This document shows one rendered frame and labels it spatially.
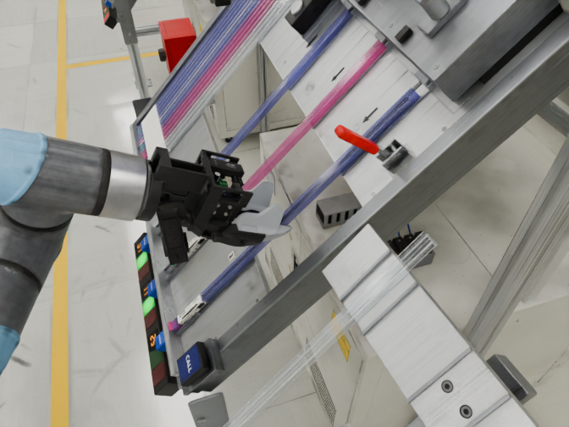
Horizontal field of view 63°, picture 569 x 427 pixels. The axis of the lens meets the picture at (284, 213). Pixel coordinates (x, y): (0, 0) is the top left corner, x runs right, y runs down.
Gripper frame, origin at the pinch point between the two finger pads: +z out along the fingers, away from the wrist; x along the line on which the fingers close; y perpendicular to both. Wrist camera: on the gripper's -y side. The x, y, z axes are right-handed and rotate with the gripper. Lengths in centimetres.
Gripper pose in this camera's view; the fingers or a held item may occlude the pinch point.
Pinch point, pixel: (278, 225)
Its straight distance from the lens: 65.7
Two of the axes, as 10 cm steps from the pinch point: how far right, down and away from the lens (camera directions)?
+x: -3.1, -6.8, 6.6
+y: 4.7, -7.1, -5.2
